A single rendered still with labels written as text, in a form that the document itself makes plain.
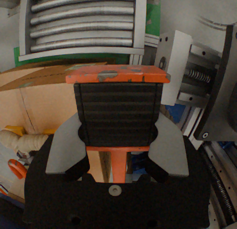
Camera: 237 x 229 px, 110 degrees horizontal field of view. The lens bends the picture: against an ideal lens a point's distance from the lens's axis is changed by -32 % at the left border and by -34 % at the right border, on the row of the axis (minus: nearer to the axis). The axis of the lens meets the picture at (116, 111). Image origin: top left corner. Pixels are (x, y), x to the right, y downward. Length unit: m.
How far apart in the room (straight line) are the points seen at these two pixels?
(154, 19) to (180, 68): 1.07
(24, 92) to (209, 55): 0.43
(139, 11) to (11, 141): 0.68
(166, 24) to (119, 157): 1.24
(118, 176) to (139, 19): 0.60
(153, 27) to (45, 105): 1.12
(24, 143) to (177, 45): 0.37
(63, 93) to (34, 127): 0.16
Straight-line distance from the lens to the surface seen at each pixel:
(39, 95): 0.33
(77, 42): 0.68
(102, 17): 0.74
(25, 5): 0.87
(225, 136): 0.32
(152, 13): 1.28
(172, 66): 0.22
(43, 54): 0.70
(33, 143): 0.31
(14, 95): 0.40
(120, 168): 0.19
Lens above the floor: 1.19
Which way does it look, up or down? 61 degrees down
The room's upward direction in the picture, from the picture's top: 176 degrees counter-clockwise
